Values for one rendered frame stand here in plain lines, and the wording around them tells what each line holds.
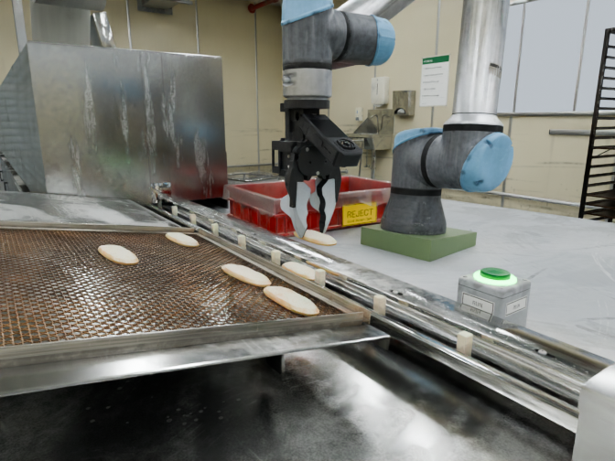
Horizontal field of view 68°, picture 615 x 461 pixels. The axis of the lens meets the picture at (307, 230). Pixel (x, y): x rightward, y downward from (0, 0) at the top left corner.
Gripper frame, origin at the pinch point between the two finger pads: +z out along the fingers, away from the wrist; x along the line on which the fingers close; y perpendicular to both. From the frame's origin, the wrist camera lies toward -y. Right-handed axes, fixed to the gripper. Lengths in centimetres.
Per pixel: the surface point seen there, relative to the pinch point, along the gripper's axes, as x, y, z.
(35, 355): 40.7, -23.1, -0.9
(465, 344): -0.3, -29.3, 7.9
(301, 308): 15.3, -18.9, 3.4
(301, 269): 0.0, 3.8, 7.9
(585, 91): -439, 164, -44
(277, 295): 15.7, -14.6, 3.2
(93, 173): 18, 80, -3
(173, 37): -229, 712, -149
